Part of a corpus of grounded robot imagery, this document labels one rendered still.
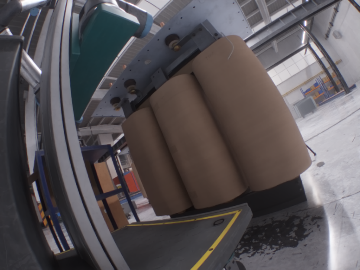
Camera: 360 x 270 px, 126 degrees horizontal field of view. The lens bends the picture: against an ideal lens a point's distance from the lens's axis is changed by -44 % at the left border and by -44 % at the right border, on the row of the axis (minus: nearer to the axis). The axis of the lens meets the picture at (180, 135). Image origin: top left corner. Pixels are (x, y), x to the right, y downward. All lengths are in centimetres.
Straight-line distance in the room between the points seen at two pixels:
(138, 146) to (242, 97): 88
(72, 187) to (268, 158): 81
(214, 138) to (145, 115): 61
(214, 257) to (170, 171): 99
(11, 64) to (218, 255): 50
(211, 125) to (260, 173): 41
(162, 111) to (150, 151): 33
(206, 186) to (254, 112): 51
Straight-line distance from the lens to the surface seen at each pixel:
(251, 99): 87
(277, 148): 85
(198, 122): 100
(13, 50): 39
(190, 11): 118
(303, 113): 1304
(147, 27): 84
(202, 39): 113
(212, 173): 98
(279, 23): 1034
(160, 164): 124
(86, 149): 127
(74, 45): 62
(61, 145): 38
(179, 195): 124
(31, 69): 111
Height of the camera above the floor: 49
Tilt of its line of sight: 12 degrees up
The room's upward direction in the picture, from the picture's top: 24 degrees counter-clockwise
